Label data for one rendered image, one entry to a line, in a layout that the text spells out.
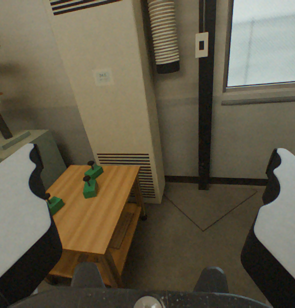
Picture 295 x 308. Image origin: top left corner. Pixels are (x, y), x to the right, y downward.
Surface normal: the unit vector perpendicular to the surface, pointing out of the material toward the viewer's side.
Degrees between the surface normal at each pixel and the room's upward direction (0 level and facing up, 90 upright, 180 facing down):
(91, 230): 0
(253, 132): 90
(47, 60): 90
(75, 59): 90
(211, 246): 0
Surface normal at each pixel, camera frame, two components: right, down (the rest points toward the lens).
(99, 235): -0.14, -0.85
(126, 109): -0.22, 0.53
